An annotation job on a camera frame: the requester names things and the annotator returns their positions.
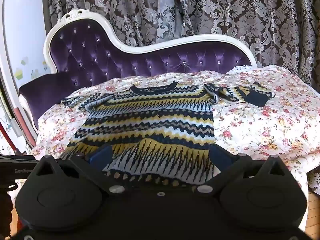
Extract red pole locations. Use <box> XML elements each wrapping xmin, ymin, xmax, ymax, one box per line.
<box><xmin>0</xmin><ymin>121</ymin><xmax>20</xmax><ymax>155</ymax></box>

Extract brown silver damask curtain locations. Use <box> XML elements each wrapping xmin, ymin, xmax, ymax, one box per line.
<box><xmin>47</xmin><ymin>0</ymin><xmax>320</xmax><ymax>88</ymax></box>

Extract floral print blanket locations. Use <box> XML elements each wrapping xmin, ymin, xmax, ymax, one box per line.
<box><xmin>29</xmin><ymin>64</ymin><xmax>320</xmax><ymax>200</ymax></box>

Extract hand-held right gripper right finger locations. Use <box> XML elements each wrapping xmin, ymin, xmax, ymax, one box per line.
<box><xmin>194</xmin><ymin>145</ymin><xmax>287</xmax><ymax>195</ymax></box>

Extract purple tufted sofa white frame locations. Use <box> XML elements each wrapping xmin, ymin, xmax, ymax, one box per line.
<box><xmin>43</xmin><ymin>9</ymin><xmax>258</xmax><ymax>85</ymax></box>

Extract purple velvet cushion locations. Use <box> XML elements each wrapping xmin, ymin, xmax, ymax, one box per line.
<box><xmin>19</xmin><ymin>73</ymin><xmax>84</xmax><ymax>131</ymax></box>

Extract white lace cloth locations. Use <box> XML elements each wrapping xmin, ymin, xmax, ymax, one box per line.
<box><xmin>226</xmin><ymin>64</ymin><xmax>258</xmax><ymax>75</ymax></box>

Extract grey sheer curtain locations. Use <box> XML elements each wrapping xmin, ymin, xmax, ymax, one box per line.
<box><xmin>155</xmin><ymin>0</ymin><xmax>193</xmax><ymax>47</ymax></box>

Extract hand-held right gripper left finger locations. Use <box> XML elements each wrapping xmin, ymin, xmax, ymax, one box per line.
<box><xmin>32</xmin><ymin>145</ymin><xmax>125</xmax><ymax>195</ymax></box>

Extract yellow navy zigzag knit sweater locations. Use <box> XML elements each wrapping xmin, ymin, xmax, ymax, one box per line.
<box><xmin>61</xmin><ymin>81</ymin><xmax>276</xmax><ymax>185</ymax></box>

